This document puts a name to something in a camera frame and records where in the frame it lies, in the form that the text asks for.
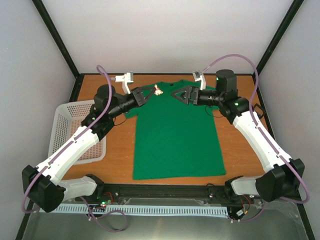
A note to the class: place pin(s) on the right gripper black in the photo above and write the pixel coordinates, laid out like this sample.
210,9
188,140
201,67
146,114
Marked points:
193,89

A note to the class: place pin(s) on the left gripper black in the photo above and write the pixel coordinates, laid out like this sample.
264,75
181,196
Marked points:
139,96

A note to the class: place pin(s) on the green t-shirt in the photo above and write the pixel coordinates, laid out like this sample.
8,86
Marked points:
173,139

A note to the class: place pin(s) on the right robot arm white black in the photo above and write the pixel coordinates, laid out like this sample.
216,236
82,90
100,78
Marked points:
282,174

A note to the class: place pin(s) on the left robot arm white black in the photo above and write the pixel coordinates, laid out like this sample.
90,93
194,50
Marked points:
44,184

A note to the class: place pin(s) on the black brooch box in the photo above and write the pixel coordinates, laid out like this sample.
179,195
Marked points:
260,111

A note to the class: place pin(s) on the white plastic basket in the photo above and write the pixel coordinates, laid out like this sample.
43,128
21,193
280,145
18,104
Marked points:
67,119

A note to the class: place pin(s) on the small electronics board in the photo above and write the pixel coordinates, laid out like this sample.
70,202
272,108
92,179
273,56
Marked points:
106,199

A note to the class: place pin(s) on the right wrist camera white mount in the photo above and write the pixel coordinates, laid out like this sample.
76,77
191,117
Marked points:
200,77

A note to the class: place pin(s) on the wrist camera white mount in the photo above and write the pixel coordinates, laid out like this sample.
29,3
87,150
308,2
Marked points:
200,77
125,79

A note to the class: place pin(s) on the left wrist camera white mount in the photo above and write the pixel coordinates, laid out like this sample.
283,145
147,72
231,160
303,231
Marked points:
125,79

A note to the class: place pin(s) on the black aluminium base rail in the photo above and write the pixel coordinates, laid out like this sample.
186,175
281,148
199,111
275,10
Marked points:
210,193

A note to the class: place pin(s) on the light blue cable duct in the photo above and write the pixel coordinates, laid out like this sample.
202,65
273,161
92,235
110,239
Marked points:
161,211

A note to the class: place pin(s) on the left black frame post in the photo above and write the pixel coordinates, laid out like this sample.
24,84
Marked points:
47,20

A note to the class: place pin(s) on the black frame post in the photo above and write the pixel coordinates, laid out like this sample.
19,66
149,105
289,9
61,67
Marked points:
282,28
47,20

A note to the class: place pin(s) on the right black frame post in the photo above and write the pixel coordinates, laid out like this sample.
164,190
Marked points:
282,28

